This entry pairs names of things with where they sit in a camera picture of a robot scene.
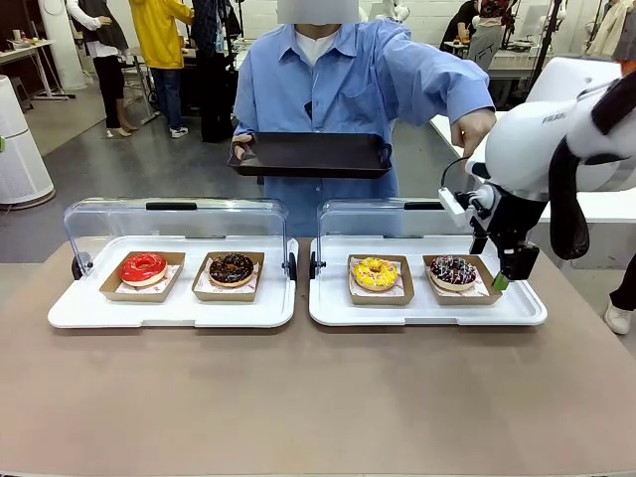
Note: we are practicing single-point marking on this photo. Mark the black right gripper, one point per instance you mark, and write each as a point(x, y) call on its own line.
point(514, 218)

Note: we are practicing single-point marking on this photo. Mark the sprinkled chocolate donut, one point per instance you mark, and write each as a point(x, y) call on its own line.
point(489, 297)

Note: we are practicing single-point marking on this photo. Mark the purple striped chocolate donut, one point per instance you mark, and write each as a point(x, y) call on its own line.
point(453, 273)

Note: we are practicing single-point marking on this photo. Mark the black serving tray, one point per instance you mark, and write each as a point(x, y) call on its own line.
point(313, 156)

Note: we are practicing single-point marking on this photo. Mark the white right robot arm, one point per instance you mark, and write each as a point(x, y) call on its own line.
point(526, 144)

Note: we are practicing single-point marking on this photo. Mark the person's left forearm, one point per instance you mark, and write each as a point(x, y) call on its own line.
point(462, 84)

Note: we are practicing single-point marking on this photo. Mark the person's right forearm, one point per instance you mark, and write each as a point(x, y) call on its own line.
point(246, 119)

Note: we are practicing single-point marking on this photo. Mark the yellow glazed donut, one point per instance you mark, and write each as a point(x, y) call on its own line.
point(405, 295)

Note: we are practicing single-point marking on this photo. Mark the yellow sprinkle donut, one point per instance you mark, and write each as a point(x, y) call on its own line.
point(375, 274)

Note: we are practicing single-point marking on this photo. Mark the person in grey skirt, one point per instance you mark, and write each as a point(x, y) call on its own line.
point(484, 35)

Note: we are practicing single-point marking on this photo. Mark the person in blue shirt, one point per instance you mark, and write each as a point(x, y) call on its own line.
point(338, 84)

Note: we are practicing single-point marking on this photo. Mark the chocolate sprinkle donut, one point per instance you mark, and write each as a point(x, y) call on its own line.
point(231, 270)

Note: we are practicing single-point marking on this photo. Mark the chocolate glazed donut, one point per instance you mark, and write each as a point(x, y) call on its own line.
point(204, 293)

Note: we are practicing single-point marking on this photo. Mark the person in dark clothes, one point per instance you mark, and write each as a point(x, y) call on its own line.
point(213, 59)

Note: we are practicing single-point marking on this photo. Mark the red glazed donut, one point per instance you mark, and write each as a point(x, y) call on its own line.
point(143, 270)
point(111, 290)

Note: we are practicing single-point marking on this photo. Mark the person in yellow hoodie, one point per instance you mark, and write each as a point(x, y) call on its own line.
point(159, 35)

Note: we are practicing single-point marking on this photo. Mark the person in black vest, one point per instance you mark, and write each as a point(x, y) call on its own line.
point(107, 45)

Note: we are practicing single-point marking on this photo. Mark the person's left hand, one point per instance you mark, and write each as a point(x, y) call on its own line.
point(474, 131)

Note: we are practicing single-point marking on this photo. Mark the person's right hand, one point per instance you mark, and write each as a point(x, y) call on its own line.
point(243, 141)

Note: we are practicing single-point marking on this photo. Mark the white display tray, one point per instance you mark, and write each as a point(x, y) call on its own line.
point(174, 313)
point(427, 313)

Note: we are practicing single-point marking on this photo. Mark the leg with white shoe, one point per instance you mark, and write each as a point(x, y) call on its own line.
point(618, 313)

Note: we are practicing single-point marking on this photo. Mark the clear display lid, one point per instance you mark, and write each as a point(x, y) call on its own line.
point(367, 221)
point(179, 221)

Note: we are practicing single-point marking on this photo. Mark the black tripod pole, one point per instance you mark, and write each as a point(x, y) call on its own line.
point(546, 45)

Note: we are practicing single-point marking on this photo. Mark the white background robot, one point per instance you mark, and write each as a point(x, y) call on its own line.
point(395, 9)

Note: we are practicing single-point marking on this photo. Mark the white round column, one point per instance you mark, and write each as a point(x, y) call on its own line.
point(59, 45)

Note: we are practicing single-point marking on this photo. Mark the white air purifier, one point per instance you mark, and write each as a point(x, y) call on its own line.
point(20, 154)

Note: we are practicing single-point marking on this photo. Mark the white background desk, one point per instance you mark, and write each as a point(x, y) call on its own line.
point(25, 49)

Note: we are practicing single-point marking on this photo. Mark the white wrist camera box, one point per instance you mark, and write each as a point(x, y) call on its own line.
point(451, 201)

